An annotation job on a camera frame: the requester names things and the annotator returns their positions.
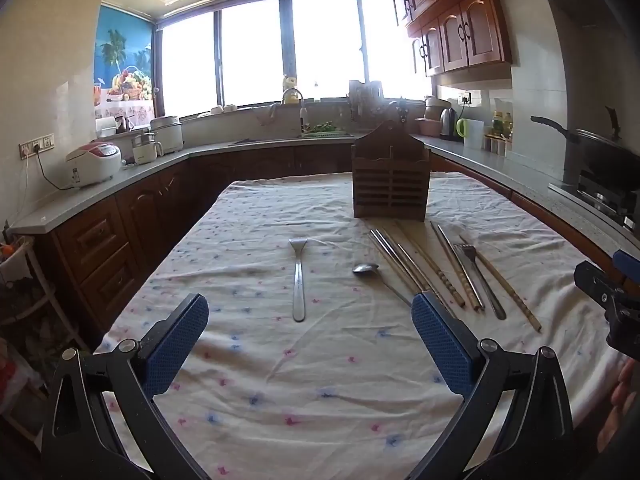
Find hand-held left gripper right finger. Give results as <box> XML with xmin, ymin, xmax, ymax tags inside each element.
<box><xmin>411</xmin><ymin>291</ymin><xmax>576</xmax><ymax>480</ymax></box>

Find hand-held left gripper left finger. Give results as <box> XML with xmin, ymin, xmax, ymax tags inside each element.
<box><xmin>41</xmin><ymin>292</ymin><xmax>211</xmax><ymax>480</ymax></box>

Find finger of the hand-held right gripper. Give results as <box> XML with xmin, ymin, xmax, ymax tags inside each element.
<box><xmin>612</xmin><ymin>249</ymin><xmax>640</xmax><ymax>293</ymax></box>
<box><xmin>574</xmin><ymin>261</ymin><xmax>626</xmax><ymax>313</ymax></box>

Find steel fork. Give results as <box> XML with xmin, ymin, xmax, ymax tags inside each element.
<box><xmin>454</xmin><ymin>244</ymin><xmax>507</xmax><ymax>322</ymax></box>
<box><xmin>289</xmin><ymin>237</ymin><xmax>309</xmax><ymax>323</ymax></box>

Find metal chopstick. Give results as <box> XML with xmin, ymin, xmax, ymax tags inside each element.
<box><xmin>437</xmin><ymin>224</ymin><xmax>486</xmax><ymax>312</ymax></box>
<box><xmin>376</xmin><ymin>229</ymin><xmax>429</xmax><ymax>293</ymax></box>
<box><xmin>368</xmin><ymin>230</ymin><xmax>421</xmax><ymax>297</ymax></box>

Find steel spoon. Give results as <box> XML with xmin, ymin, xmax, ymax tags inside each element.
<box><xmin>352</xmin><ymin>262</ymin><xmax>414</xmax><ymax>309</ymax></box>

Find brown wooden utensil holder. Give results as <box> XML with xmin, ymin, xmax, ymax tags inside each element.
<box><xmin>351</xmin><ymin>120</ymin><xmax>432</xmax><ymax>222</ymax></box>

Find person's right hand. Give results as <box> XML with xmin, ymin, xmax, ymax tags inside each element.
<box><xmin>597</xmin><ymin>360</ymin><xmax>640</xmax><ymax>453</ymax></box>

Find gas stove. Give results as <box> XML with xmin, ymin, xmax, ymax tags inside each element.
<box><xmin>547</xmin><ymin>170</ymin><xmax>640</xmax><ymax>233</ymax></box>

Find black wok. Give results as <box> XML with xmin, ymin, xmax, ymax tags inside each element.
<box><xmin>530</xmin><ymin>106</ymin><xmax>640</xmax><ymax>186</ymax></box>

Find white floral tablecloth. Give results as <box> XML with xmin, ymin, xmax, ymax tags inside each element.
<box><xmin>92</xmin><ymin>171</ymin><xmax>636</xmax><ymax>480</ymax></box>

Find wooden base cabinets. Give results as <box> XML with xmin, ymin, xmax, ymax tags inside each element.
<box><xmin>47</xmin><ymin>146</ymin><xmax>621</xmax><ymax>351</ymax></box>

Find grey kitchen countertop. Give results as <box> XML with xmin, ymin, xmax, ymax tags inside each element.
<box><xmin>9</xmin><ymin>132</ymin><xmax>640</xmax><ymax>261</ymax></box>

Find white storage rack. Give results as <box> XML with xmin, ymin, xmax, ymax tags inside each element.
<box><xmin>0</xmin><ymin>235</ymin><xmax>76</xmax><ymax>441</ymax></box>

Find small white electric pot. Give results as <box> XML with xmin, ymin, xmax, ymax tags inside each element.
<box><xmin>131</xmin><ymin>131</ymin><xmax>165</xmax><ymax>166</ymax></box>

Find white and red rice cooker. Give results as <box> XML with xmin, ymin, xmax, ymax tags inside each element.
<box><xmin>64</xmin><ymin>142</ymin><xmax>124</xmax><ymax>189</ymax></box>

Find large white cooker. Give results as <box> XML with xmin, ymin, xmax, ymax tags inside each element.
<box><xmin>149</xmin><ymin>115</ymin><xmax>184</xmax><ymax>155</ymax></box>

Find steel electric kettle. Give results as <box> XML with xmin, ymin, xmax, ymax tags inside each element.
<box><xmin>439</xmin><ymin>107</ymin><xmax>460</xmax><ymax>142</ymax></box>

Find kitchen sink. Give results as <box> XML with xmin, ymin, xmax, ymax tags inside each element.
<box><xmin>230</xmin><ymin>130</ymin><xmax>356</xmax><ymax>147</ymax></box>

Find white plastic tub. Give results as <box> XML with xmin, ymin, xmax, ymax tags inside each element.
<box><xmin>97</xmin><ymin>116</ymin><xmax>131</xmax><ymax>139</ymax></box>

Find beige crock pot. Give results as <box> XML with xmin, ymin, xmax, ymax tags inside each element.
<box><xmin>424</xmin><ymin>95</ymin><xmax>452</xmax><ymax>121</ymax></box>

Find green basket of vegetables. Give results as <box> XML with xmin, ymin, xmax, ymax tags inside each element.
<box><xmin>301</xmin><ymin>121</ymin><xmax>351</xmax><ymax>137</ymax></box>

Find steel kitchen faucet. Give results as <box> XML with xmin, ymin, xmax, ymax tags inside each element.
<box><xmin>281</xmin><ymin>88</ymin><xmax>307</xmax><ymax>135</ymax></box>

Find dish rack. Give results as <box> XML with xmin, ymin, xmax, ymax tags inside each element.
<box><xmin>347</xmin><ymin>79</ymin><xmax>385</xmax><ymax>122</ymax></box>

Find fruit and palm poster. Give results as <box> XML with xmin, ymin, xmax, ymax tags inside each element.
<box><xmin>94</xmin><ymin>4</ymin><xmax>155</xmax><ymax>122</ymax></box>

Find kitchen window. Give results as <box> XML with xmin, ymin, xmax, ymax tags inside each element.
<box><xmin>155</xmin><ymin>0</ymin><xmax>436</xmax><ymax>118</ymax></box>

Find white pitcher green handle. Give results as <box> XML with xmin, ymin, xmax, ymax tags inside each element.
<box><xmin>455</xmin><ymin>118</ymin><xmax>486</xmax><ymax>150</ymax></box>

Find black power cable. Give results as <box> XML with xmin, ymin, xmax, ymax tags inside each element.
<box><xmin>34</xmin><ymin>147</ymin><xmax>71</xmax><ymax>191</ymax></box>

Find white wall socket strip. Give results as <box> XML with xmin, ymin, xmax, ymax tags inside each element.
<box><xmin>19</xmin><ymin>134</ymin><xmax>55</xmax><ymax>160</ymax></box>

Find wooden wall cabinets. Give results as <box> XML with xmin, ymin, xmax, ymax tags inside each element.
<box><xmin>382</xmin><ymin>0</ymin><xmax>521</xmax><ymax>78</ymax></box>

